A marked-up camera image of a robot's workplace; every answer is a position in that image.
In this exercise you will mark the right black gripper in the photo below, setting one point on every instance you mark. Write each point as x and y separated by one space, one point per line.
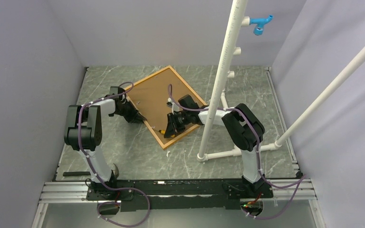
173 128

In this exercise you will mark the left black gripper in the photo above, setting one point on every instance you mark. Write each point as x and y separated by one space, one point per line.
136 117

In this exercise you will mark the orange picture frame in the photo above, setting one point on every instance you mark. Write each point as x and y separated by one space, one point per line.
150 96

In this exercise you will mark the orange handled screwdriver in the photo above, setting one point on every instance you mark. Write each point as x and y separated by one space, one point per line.
158 130

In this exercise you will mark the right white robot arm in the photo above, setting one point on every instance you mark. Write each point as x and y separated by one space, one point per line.
243 127

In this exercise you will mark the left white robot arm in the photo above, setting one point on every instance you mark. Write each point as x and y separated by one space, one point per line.
83 132

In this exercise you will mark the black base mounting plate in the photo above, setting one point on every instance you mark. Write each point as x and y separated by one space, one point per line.
195 203

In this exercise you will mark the black rod on table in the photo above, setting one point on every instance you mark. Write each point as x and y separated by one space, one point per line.
75 173

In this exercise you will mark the white pvc pipe stand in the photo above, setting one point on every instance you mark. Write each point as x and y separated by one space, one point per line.
238 20

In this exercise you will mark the blue pipe fitting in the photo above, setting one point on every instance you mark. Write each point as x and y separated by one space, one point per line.
260 24

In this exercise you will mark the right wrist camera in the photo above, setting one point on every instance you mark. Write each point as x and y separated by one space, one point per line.
171 104

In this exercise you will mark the aluminium rail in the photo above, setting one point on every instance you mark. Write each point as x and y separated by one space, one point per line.
79 192

